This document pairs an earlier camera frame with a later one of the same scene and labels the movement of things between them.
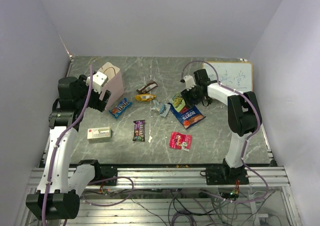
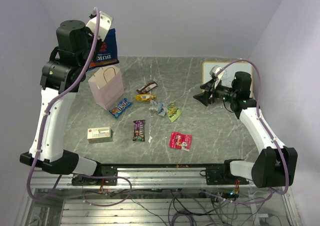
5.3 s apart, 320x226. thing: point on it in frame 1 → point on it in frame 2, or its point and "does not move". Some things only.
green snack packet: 178,102 → 173,113
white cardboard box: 98,134 does not move
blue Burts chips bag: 188,116 → 106,54
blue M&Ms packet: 123,105 does not move
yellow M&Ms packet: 145,97 does not move
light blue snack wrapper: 162,109 does not move
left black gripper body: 93,101 → 90,38
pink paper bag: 114,84 does not move
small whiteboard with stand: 237,75 does not move
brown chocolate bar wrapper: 152,85 does not move
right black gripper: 188,100 → 204,98
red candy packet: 178,140 does not move
